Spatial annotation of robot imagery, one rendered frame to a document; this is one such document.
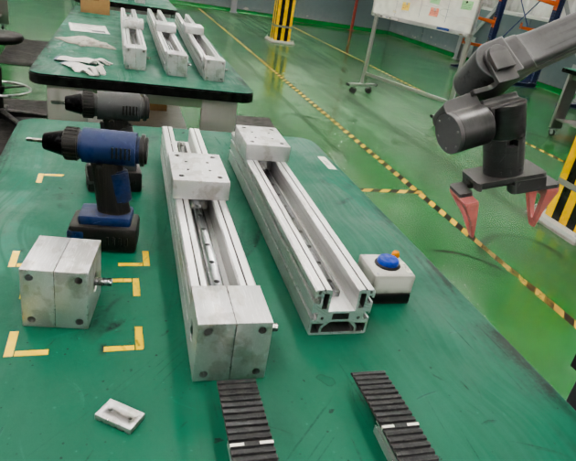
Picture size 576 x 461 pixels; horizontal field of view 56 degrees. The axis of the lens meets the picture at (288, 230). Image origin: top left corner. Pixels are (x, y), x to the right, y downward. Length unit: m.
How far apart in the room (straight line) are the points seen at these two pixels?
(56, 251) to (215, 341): 0.28
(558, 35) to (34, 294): 0.85
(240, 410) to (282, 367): 0.14
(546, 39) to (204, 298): 0.62
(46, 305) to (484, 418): 0.63
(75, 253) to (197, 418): 0.30
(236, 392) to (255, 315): 0.10
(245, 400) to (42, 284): 0.33
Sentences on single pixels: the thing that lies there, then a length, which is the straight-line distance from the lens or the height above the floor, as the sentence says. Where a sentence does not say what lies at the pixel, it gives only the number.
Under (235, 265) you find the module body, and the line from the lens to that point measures 0.85.
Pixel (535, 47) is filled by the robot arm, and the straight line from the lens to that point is 0.90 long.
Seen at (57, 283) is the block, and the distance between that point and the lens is 0.81.
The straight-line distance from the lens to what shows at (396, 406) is 0.74.
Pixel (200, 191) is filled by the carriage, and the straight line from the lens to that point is 1.05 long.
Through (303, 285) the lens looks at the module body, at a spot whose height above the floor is 0.84.
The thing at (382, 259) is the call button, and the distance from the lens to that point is 0.98.
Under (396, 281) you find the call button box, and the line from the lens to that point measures 0.98.
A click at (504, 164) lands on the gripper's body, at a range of 0.83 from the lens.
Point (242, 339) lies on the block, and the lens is 0.72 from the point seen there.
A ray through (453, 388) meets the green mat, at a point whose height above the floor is 0.78.
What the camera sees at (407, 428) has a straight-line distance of 0.72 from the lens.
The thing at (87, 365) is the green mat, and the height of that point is 0.78.
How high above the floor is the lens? 1.29
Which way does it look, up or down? 26 degrees down
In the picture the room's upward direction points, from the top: 10 degrees clockwise
